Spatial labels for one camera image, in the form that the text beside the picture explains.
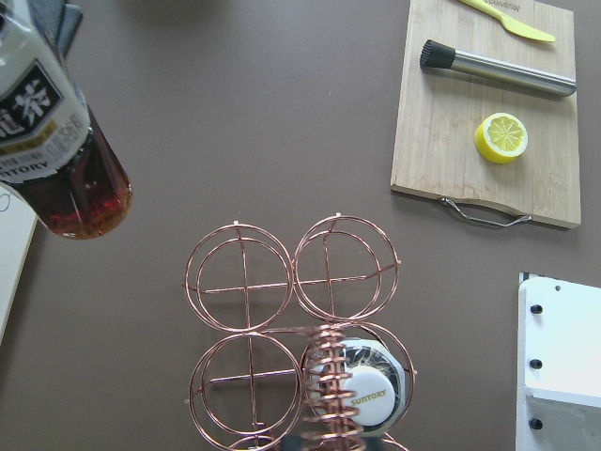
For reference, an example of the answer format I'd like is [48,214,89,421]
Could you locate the yellow plastic knife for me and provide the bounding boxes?
[460,0,556,43]

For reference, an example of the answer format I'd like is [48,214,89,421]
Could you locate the copper wire bottle basket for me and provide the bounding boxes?
[182,213,417,450]

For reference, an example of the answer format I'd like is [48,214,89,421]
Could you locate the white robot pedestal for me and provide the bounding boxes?
[515,272,600,450]

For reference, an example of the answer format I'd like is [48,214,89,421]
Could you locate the tea bottle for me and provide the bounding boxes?
[1,1,132,240]
[342,337,406,436]

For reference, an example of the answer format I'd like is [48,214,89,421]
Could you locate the steel muddler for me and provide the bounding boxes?
[420,39,578,98]

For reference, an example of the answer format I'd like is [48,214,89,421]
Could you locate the half lemon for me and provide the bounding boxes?
[474,113,529,164]

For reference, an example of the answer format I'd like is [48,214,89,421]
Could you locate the tea bottle front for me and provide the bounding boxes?
[1,1,132,240]

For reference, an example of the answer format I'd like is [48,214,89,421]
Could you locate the wooden cutting board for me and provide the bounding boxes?
[391,1,581,228]

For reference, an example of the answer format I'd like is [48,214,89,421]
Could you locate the tea bottle back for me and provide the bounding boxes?
[342,337,406,436]

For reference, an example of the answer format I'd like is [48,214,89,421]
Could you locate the grey folded cloth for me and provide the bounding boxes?
[27,0,83,57]

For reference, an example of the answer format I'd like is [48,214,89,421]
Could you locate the cream rectangular tray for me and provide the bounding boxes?
[0,187,38,338]

